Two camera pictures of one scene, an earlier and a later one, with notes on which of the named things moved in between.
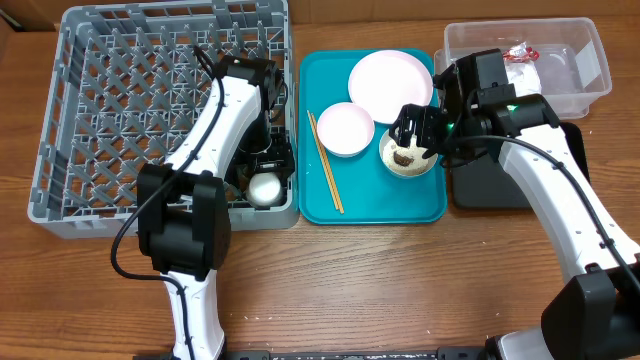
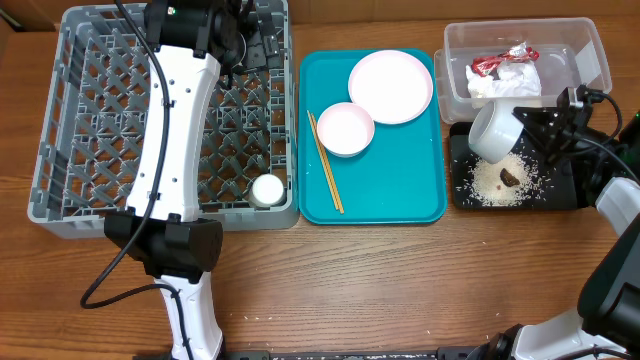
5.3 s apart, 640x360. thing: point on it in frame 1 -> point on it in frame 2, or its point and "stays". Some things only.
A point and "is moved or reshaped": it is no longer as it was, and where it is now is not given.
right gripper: x=425 y=119 -> x=558 y=129
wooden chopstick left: x=323 y=162 stays
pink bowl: x=345 y=129 stays
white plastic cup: x=264 y=190 stays
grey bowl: x=405 y=161 is moved or reshaped
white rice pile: x=406 y=160 -> x=487 y=185
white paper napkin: x=525 y=78 stays
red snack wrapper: x=520 y=54 stays
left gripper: x=282 y=157 -> x=263 y=51
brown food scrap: x=402 y=160 -> x=507 y=178
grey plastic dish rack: x=119 y=84 stays
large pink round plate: x=381 y=83 stays
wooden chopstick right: x=327 y=164 stays
